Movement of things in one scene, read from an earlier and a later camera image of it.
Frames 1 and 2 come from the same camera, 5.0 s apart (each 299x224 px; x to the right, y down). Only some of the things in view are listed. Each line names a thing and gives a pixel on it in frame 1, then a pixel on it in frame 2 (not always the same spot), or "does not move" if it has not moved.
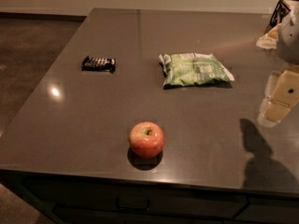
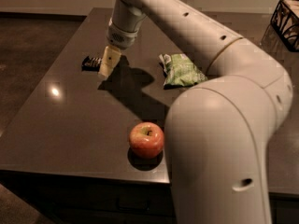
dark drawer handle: x=130 y=207 does not move
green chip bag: x=190 y=69 does not move
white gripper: x=290 y=41 to x=121 y=37
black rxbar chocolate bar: x=99 y=63 does not move
